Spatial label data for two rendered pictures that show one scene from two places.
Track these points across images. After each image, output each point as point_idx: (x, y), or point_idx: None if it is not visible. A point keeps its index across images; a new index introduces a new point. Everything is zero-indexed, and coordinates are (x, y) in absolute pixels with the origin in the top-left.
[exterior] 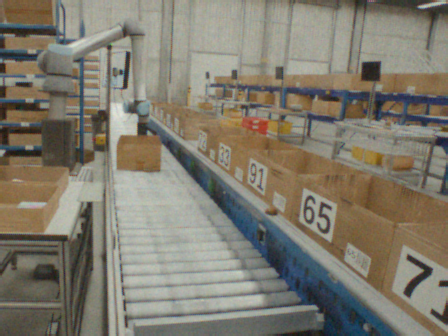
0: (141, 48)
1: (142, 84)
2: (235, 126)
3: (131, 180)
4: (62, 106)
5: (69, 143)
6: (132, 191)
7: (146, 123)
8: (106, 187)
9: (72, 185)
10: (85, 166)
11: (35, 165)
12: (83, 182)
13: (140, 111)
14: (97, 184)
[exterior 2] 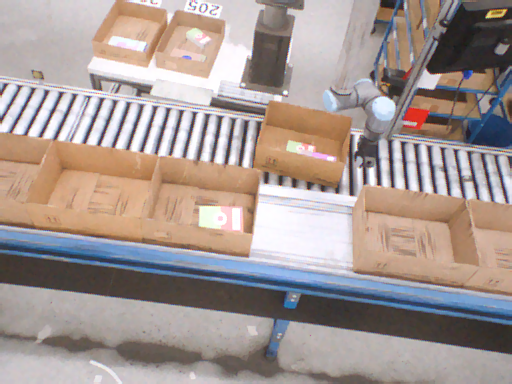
0: (356, 5)
1: (339, 65)
2: (254, 225)
3: (220, 132)
4: (267, 9)
5: (251, 53)
6: (180, 125)
7: (365, 137)
8: (196, 106)
9: (205, 81)
10: (281, 98)
11: (289, 58)
12: (215, 90)
13: (323, 100)
14: (203, 99)
